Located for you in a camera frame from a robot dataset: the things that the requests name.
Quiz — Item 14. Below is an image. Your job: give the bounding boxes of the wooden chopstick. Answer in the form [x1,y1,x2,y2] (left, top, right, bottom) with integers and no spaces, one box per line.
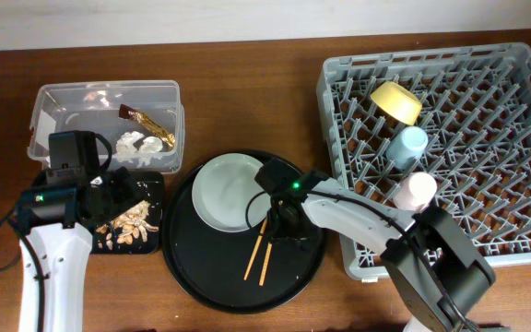
[259,242,273,287]
[243,217,268,280]

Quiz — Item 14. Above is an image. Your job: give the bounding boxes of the white paper napkin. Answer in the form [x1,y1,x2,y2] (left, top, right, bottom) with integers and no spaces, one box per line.
[114,131,163,168]

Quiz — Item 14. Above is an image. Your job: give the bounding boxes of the grey round plate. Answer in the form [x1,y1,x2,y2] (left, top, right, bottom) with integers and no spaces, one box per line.
[192,153,270,233]

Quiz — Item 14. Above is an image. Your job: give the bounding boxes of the peanut shells and rice scraps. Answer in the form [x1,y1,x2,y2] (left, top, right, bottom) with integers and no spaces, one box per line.
[93,182,163,255]

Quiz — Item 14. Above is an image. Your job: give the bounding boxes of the gold foil snack wrapper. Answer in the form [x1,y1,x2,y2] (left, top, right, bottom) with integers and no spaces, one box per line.
[119,104,176,150]

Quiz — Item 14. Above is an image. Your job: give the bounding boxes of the pink plastic cup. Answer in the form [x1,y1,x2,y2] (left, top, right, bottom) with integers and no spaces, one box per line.
[393,172,438,212]

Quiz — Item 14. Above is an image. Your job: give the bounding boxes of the blue plastic cup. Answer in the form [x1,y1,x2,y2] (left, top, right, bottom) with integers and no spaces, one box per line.
[385,126,429,170]

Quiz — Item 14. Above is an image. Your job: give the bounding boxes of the yellow bowl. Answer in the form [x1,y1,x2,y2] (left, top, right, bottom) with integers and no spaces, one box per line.
[371,81,422,125]

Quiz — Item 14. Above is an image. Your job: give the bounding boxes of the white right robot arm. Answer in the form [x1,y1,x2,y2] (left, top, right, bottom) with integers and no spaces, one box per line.
[254,160,496,331]

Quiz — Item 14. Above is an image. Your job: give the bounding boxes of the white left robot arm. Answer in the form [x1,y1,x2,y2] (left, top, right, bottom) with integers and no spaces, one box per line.
[14,131,144,331]

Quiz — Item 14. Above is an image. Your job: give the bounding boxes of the clear plastic waste bin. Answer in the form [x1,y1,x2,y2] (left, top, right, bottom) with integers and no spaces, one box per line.
[27,80,185,174]

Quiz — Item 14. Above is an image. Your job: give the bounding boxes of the grey dishwasher rack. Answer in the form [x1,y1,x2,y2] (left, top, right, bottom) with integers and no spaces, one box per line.
[316,42,531,267]

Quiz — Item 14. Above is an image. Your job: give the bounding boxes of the round black tray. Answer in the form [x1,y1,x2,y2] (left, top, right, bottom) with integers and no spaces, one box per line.
[161,150,326,314]

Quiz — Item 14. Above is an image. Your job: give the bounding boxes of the black rectangular tray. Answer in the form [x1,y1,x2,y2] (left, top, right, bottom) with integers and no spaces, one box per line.
[28,171,165,255]

